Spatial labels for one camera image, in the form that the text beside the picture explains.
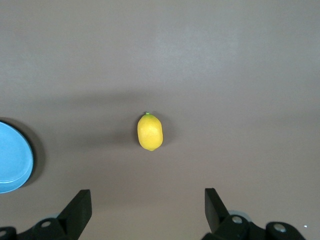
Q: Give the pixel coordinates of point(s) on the blue plate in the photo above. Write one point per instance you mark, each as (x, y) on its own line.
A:
(12, 155)

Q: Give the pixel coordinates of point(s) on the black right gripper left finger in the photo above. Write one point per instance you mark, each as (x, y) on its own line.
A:
(75, 215)

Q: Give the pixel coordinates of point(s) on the brown paper table cover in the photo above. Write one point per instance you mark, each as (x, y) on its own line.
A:
(225, 75)

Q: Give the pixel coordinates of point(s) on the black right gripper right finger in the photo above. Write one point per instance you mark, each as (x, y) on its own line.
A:
(217, 215)

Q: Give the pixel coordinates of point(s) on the yellow lemon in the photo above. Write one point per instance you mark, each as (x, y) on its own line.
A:
(150, 132)

